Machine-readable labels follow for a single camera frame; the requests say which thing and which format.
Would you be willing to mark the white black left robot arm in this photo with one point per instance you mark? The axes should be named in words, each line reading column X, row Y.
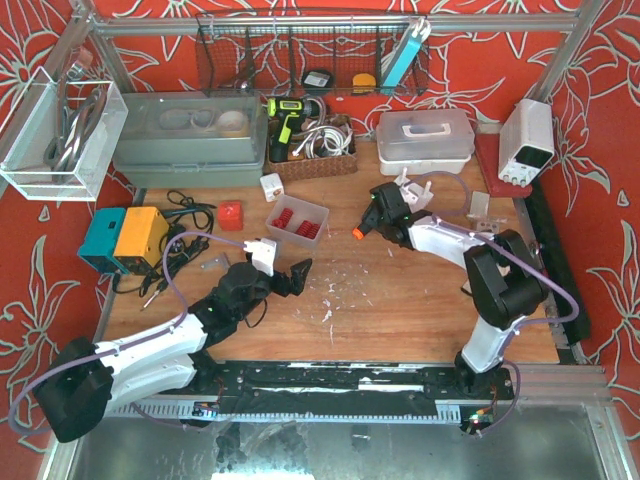
column 88, row 380

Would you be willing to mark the white peg base plate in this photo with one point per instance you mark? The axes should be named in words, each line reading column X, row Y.
column 415, row 195

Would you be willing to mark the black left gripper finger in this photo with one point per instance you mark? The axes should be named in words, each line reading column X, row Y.
column 297, row 282
column 301, row 269

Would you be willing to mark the grey metal plate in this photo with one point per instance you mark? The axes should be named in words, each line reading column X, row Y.
column 479, row 206

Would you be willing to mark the grey plastic storage box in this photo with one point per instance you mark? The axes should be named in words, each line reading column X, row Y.
column 189, row 140

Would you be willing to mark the white power adapter cube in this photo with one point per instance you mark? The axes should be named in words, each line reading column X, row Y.
column 272, row 186

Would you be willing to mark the yellow tape measure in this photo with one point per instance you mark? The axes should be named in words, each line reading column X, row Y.
column 363, row 84

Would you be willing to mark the orange black handle screwdriver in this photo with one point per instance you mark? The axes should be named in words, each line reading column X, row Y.
column 361, row 231

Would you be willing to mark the red cube box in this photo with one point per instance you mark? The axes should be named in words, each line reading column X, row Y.
column 230, row 215

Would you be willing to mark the brown wicker basket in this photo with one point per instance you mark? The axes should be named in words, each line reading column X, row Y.
column 320, row 149

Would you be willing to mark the small metal bracket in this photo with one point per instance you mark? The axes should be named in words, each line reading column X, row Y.
column 221, row 261

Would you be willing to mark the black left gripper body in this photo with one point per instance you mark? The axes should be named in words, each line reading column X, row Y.
column 282, row 282

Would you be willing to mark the teal box device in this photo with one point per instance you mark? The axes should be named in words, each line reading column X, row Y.
column 98, row 248

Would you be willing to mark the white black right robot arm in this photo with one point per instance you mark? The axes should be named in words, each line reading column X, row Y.
column 506, row 287

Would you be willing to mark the bagged timer switch module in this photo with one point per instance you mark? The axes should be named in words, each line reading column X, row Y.
column 489, row 225

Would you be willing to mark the white clear lidded case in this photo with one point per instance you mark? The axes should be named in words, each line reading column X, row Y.
column 423, row 141

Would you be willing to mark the orange soldering station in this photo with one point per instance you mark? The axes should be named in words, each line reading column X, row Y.
column 138, row 248

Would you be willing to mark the black wire wall basket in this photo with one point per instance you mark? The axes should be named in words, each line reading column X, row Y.
column 272, row 62

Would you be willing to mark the green black cordless drill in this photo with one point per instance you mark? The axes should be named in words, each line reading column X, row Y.
column 290, row 113

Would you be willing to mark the white bench power supply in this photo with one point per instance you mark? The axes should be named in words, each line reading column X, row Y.
column 526, row 143

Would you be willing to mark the clear acrylic wall box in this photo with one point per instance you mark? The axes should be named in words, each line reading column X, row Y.
column 60, row 139

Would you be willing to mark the grey slotted cable duct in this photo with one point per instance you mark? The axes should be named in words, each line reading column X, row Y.
column 193, row 410

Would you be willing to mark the clear plastic spring tray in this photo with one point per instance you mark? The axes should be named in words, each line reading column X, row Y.
column 303, row 210

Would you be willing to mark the blue white pack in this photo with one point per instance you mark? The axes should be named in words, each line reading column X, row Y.
column 395, row 64

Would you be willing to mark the aluminium frame top beam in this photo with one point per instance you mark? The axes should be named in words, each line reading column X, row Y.
column 440, row 23

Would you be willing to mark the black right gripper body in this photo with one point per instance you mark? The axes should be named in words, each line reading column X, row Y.
column 372, row 216

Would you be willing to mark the red spring right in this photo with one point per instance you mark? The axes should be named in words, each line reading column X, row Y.
column 308, row 230

